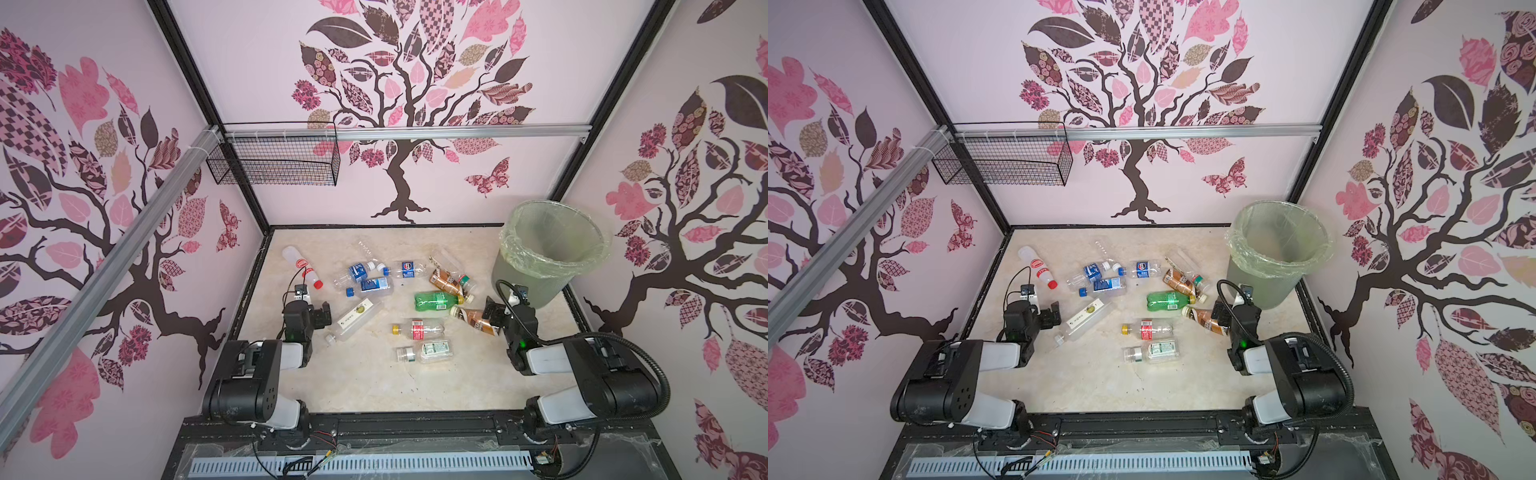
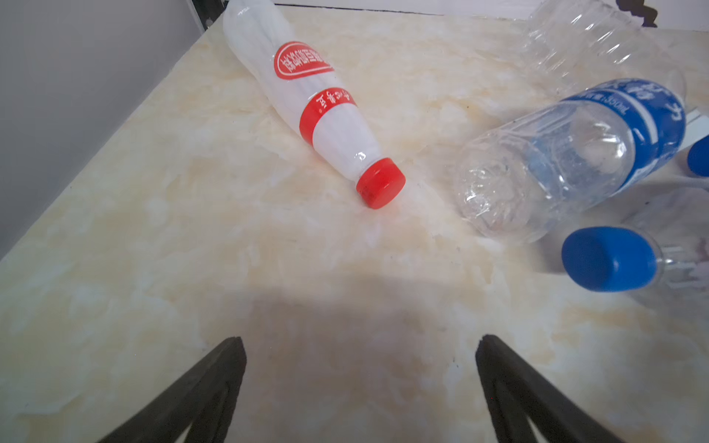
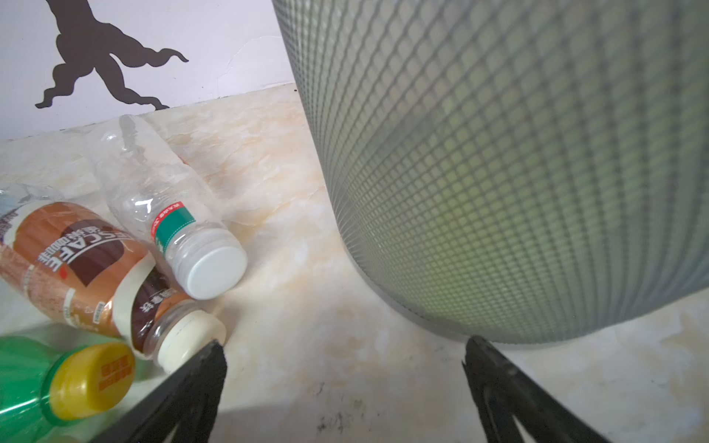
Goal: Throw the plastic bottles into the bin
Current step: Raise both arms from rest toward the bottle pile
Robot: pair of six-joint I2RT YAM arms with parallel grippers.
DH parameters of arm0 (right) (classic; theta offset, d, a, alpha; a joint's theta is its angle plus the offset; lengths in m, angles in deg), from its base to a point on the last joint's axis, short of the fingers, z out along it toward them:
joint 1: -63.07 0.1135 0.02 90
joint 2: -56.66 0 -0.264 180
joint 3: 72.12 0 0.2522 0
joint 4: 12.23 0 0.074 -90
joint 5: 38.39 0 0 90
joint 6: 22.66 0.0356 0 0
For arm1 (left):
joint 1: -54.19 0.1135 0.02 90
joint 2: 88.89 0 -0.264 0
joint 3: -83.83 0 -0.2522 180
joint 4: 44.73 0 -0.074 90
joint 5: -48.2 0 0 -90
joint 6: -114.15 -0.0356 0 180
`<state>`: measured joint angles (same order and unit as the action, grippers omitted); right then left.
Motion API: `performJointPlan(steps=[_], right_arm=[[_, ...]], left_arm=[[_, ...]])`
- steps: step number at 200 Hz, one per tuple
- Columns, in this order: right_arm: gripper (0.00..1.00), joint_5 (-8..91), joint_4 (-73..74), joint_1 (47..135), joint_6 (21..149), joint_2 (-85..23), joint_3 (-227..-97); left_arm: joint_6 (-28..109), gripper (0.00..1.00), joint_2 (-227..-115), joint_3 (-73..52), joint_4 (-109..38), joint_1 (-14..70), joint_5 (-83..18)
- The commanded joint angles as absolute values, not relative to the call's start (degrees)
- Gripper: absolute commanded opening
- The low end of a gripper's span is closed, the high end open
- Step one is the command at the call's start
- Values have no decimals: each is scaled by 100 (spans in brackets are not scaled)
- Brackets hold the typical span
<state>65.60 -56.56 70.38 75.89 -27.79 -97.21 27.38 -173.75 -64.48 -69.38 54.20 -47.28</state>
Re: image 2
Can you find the clear bottle blue cap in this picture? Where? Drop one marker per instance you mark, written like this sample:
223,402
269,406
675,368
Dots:
660,254

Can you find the white bottle red cap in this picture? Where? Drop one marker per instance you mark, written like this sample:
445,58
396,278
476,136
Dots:
307,94

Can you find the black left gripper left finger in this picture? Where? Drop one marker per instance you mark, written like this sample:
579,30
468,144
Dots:
200,405

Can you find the small blue bottle cap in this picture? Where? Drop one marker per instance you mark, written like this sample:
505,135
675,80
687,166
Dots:
698,158

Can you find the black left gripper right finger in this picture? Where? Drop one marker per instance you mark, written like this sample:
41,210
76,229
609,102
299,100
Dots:
521,400

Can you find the clear ribbed bottle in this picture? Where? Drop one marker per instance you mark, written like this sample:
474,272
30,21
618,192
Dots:
570,46

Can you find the clear bottle blue label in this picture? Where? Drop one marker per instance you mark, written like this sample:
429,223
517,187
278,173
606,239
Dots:
521,180

